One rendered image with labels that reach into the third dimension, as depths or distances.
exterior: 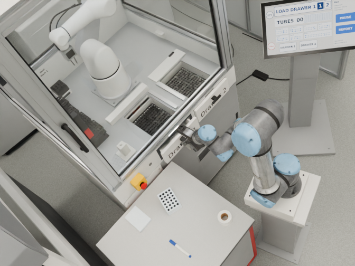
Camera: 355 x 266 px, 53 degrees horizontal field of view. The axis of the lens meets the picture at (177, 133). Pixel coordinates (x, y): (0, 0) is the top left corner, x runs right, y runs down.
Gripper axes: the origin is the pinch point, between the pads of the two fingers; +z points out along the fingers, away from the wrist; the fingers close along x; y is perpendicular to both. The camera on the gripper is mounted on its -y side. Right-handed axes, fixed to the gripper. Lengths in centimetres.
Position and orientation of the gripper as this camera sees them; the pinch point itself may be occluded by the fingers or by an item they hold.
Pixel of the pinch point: (185, 140)
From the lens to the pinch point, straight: 195.8
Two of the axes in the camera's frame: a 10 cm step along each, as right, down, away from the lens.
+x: 6.5, -7.0, 2.8
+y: 7.2, 6.9, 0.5
